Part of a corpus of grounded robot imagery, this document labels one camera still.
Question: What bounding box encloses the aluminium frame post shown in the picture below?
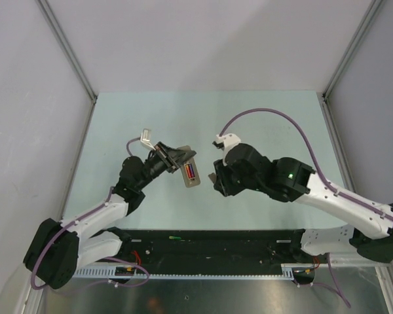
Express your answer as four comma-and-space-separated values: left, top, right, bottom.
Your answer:
322, 0, 386, 102
35, 0, 98, 104

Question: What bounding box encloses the green battery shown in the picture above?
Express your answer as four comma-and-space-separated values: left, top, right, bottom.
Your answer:
168, 235, 181, 241

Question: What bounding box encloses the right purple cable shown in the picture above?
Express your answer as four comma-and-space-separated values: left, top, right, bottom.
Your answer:
217, 108, 393, 308

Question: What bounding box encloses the purple cable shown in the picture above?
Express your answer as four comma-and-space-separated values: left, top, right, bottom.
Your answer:
217, 108, 393, 308
29, 137, 151, 291

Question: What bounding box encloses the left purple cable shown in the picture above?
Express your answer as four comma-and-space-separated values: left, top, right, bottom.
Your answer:
29, 137, 151, 291

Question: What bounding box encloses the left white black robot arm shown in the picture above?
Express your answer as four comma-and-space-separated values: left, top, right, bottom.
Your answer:
23, 142, 196, 290

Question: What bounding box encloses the left aluminium frame post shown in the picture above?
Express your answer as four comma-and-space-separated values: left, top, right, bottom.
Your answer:
35, 0, 98, 104

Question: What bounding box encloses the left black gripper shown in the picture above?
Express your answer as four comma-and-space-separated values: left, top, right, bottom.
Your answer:
136, 141, 195, 190

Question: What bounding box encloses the blue battery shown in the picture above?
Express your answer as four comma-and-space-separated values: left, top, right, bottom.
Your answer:
187, 164, 195, 179

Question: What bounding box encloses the beige battery cover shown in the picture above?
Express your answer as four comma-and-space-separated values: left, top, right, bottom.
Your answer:
208, 173, 217, 184

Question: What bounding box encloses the grey slotted cable duct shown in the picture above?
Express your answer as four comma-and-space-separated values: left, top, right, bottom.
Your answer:
73, 264, 297, 279

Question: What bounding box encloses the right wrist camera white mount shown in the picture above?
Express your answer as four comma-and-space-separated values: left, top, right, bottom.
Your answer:
212, 133, 241, 166

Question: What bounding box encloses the white remote control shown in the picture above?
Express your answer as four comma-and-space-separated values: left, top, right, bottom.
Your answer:
180, 152, 200, 188

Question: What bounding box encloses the right aluminium frame post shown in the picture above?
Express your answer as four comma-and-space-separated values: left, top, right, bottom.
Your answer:
322, 0, 386, 102

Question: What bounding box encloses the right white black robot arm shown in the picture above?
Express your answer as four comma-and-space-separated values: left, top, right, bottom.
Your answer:
210, 143, 393, 263

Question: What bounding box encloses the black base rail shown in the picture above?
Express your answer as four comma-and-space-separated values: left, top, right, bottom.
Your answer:
108, 228, 327, 277

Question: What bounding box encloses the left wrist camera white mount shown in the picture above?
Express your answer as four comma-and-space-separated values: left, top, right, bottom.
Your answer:
140, 128, 155, 151

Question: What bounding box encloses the red battery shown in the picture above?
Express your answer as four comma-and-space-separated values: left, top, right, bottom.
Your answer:
185, 164, 195, 180

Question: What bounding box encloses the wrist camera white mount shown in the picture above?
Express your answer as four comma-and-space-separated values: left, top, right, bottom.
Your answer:
212, 133, 241, 166
140, 128, 155, 151

